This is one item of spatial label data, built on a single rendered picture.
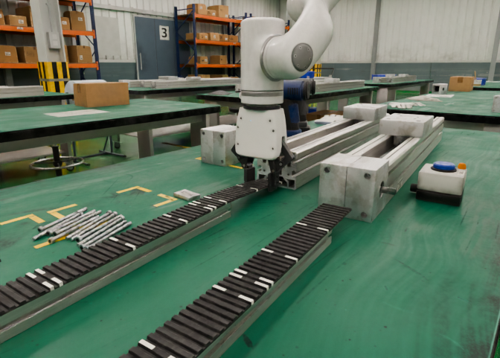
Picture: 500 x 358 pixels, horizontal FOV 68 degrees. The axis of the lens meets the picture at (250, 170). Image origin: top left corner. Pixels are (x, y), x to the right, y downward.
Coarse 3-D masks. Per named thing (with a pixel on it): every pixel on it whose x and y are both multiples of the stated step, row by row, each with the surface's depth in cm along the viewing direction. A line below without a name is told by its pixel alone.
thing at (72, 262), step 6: (66, 258) 46; (72, 258) 46; (78, 258) 46; (66, 264) 45; (72, 264) 44; (78, 264) 45; (84, 264) 44; (90, 264) 44; (78, 270) 43; (84, 270) 43; (90, 270) 44
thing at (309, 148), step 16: (320, 128) 110; (336, 128) 118; (352, 128) 110; (368, 128) 126; (288, 144) 91; (304, 144) 87; (320, 144) 90; (336, 144) 99; (352, 144) 114; (304, 160) 83; (320, 160) 94; (288, 176) 82; (304, 176) 85
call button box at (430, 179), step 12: (432, 168) 75; (456, 168) 76; (420, 180) 75; (432, 180) 73; (444, 180) 72; (456, 180) 71; (420, 192) 75; (432, 192) 74; (444, 192) 73; (456, 192) 72; (456, 204) 72
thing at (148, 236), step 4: (132, 228) 54; (136, 228) 54; (128, 232) 53; (132, 232) 53; (136, 232) 53; (140, 232) 53; (144, 232) 53; (148, 232) 53; (136, 236) 52; (140, 236) 52; (144, 236) 52; (148, 236) 52; (152, 236) 52; (156, 236) 52; (148, 240) 51; (152, 240) 51
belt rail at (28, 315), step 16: (224, 208) 65; (192, 224) 58; (208, 224) 62; (160, 240) 53; (176, 240) 56; (128, 256) 48; (144, 256) 51; (96, 272) 45; (112, 272) 47; (128, 272) 49; (64, 288) 41; (80, 288) 44; (96, 288) 45; (32, 304) 39; (48, 304) 41; (64, 304) 42; (0, 320) 36; (16, 320) 38; (32, 320) 39; (0, 336) 36
